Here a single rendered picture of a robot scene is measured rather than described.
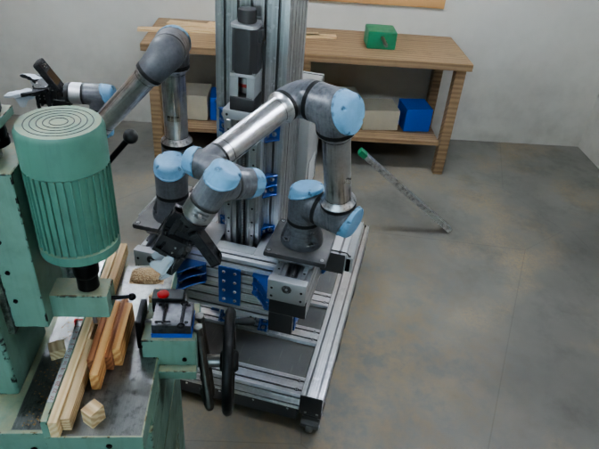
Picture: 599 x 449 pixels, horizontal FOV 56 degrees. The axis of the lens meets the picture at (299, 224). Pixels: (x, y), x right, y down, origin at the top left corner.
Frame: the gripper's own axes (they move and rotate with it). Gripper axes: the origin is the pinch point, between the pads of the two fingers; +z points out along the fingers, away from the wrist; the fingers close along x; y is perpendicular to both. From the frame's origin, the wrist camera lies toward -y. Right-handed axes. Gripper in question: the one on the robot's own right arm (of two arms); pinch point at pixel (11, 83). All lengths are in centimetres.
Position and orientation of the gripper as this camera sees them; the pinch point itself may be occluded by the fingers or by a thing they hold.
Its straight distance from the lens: 225.4
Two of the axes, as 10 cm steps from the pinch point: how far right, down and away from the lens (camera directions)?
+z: -10.0, -0.5, -0.4
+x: 0.1, -6.7, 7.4
